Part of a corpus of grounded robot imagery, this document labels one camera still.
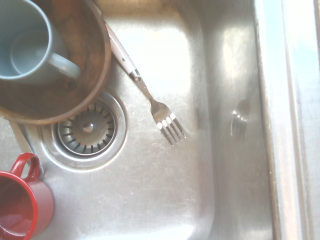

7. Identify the round metal sink drain strainer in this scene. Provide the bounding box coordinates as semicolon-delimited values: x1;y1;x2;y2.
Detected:
41;90;129;171

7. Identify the stainless steel sink basin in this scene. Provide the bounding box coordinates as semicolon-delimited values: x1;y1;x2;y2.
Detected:
0;0;320;240

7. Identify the brown wooden bowl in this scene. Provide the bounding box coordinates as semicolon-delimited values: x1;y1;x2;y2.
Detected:
0;0;112;126

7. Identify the light blue ceramic mug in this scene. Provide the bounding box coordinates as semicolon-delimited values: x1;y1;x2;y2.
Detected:
0;0;81;85

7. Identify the red enamel mug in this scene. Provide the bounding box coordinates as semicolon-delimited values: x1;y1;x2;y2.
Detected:
0;152;55;240

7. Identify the white-handled steel fork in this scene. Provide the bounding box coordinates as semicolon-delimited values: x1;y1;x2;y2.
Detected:
88;1;188;147

